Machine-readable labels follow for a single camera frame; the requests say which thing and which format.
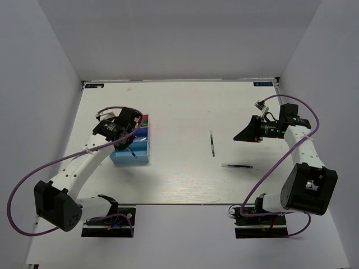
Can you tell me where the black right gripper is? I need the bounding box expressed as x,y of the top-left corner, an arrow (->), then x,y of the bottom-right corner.
233,115 -> 282,142

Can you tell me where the blue ink pen refill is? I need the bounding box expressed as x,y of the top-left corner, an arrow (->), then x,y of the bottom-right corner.
127,147 -> 136,157

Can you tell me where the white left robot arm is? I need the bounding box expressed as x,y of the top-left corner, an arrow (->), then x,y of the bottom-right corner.
34,107 -> 144,232

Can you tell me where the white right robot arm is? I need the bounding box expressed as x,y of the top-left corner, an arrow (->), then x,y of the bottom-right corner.
233,104 -> 338,224

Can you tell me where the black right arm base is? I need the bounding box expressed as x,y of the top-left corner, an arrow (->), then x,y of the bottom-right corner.
228,205 -> 288,239

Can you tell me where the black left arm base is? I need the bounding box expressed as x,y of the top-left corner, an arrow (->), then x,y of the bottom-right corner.
81,207 -> 136,238

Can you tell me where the pink blue tiered organizer box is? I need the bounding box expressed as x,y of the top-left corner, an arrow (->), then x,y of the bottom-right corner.
109,114 -> 150,165

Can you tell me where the purple ink pen refill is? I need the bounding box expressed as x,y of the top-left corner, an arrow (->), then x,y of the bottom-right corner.
221,163 -> 253,169

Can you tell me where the green ink pen refill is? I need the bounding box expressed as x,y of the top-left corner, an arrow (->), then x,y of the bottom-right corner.
210,130 -> 215,157

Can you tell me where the right corner table sticker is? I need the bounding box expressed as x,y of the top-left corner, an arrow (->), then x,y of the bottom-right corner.
253,82 -> 273,87

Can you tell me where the corner table sticker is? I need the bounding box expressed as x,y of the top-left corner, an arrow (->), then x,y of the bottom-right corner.
253,82 -> 273,87
85,84 -> 104,89

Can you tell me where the left corner table sticker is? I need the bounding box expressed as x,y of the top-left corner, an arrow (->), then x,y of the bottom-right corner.
85,84 -> 104,89

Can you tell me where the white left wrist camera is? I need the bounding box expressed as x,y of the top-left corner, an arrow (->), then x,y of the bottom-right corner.
95,109 -> 116,122

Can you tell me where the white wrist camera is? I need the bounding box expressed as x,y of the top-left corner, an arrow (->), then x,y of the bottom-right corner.
95,109 -> 116,122
255,100 -> 269,117

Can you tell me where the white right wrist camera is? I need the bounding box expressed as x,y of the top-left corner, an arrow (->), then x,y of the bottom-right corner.
255,100 -> 269,117

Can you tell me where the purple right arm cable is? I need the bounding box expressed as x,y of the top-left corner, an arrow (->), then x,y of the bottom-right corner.
240,94 -> 321,238

